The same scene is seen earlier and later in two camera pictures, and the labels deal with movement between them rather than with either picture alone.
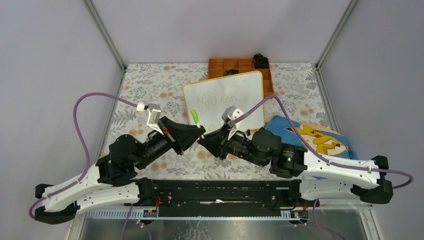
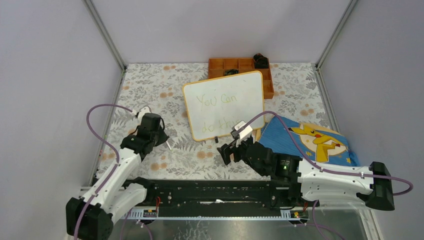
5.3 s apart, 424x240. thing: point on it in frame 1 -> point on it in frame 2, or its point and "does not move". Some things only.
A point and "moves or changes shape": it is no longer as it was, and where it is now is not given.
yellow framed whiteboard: x=208 y=98 does not move
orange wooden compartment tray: x=217 y=67 does not move
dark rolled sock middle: x=231 y=72 does not move
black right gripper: x=217 y=144 -> x=226 y=150
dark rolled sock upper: x=260 y=61 does not move
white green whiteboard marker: x=195 y=116 moves or changes shape
